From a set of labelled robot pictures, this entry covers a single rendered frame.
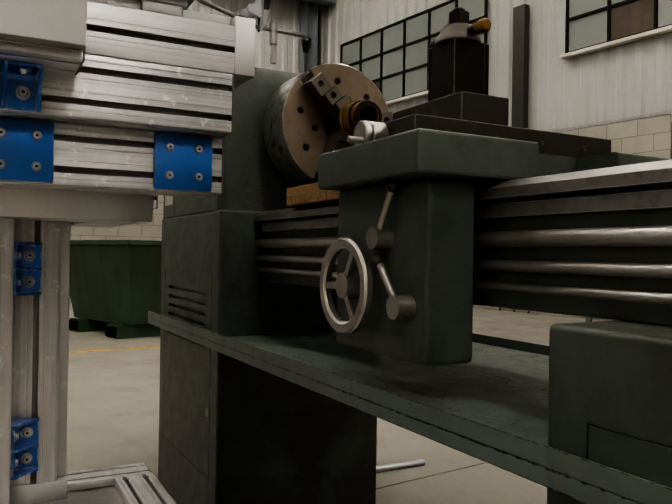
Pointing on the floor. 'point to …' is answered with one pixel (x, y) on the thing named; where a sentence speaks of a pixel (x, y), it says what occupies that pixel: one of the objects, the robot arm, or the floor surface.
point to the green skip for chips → (115, 286)
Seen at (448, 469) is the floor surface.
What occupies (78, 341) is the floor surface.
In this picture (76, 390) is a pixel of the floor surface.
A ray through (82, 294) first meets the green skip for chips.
